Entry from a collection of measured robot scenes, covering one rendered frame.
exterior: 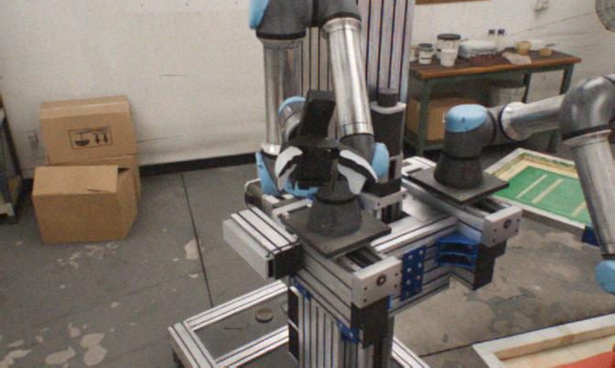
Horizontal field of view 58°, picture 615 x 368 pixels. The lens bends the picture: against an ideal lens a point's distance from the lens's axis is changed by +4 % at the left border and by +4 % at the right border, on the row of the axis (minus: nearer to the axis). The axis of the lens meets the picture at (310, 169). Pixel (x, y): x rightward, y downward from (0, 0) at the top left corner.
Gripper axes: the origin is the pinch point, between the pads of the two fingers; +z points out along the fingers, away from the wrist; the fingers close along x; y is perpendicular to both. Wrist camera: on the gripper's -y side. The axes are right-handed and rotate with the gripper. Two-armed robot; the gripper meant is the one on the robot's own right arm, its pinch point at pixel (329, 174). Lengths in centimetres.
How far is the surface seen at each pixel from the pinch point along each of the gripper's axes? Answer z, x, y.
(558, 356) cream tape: -30, -77, 63
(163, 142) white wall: -371, 50, 147
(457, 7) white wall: -411, -200, 15
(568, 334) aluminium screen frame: -34, -81, 58
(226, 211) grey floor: -296, -2, 170
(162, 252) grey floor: -246, 40, 175
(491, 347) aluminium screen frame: -32, -59, 61
